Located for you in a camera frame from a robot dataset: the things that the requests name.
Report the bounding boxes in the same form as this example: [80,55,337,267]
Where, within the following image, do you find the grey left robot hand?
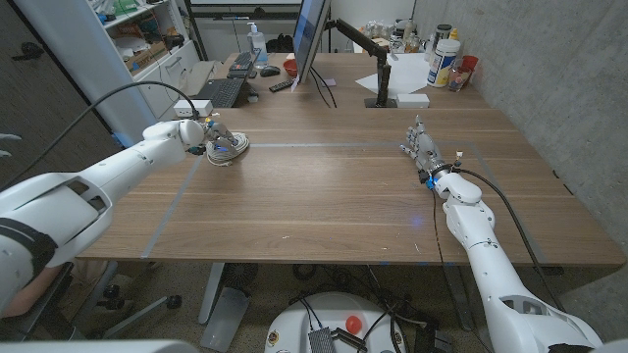
[203,120,241,153]

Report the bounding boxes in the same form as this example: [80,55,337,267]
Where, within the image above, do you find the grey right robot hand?
[399,115,452,183]

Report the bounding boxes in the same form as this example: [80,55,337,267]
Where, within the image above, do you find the white Ethernet cable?
[205,130,251,168]

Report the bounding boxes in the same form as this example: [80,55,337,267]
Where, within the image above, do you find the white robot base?
[264,292,407,353]

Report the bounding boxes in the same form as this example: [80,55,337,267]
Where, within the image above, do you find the clear hand sanitizer bottle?
[246,22,270,70]

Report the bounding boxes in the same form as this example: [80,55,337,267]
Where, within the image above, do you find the white power strip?
[173,99,215,119]

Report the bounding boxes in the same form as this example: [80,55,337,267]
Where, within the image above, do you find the large black keyboard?
[193,76,246,110]

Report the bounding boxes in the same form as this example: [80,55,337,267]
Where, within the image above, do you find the small white box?
[394,92,431,110]

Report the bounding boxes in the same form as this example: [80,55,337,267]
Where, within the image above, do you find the small clear plastic bottle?
[446,66,470,93]

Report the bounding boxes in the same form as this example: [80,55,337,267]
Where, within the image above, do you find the small black keyboard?
[226,50,260,80]

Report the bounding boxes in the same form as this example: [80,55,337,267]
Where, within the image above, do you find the black remote control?
[268,77,295,94]

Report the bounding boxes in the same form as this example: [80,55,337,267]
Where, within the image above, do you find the white paper sheet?
[354,52,433,97]

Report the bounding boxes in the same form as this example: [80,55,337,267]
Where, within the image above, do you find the white wipes canister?
[426,38,462,89]

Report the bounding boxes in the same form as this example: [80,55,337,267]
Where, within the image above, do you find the red plastic cup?
[459,54,480,85]

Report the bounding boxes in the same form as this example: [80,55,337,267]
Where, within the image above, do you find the black bag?
[266,32,295,54]

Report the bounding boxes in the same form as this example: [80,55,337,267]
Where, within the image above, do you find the brown cardboard box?
[122,41,171,76]

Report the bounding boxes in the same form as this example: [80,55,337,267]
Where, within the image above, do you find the black lid steel tumbler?
[431,24,453,50]

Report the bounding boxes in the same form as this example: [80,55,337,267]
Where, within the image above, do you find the black computer monitor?
[292,0,332,84]

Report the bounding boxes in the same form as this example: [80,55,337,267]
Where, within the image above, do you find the whiteboard on black stand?
[188,0,304,21]

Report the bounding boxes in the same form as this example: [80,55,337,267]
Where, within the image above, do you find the black round fan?
[223,263,260,291]

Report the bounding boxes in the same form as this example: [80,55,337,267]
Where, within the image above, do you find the white shelf cabinet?
[14,0,202,153]

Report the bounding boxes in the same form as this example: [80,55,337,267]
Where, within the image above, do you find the grey table leg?
[198,263,251,353]

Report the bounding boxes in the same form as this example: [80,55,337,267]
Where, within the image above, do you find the grey perforated metal box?
[307,327,338,353]

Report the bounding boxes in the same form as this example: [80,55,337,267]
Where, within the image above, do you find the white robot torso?
[0,338,200,353]

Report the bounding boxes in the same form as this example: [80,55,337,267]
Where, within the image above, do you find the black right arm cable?
[455,166,568,313]

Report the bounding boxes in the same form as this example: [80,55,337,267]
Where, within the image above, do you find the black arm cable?
[455,166,568,313]
[0,80,201,192]

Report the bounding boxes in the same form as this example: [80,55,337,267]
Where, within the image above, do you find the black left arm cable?
[0,80,201,192]

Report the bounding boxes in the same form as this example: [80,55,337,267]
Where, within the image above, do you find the black monitor cables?
[307,66,340,110]

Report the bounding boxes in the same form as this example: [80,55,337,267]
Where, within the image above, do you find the black door handle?
[12,41,46,63]

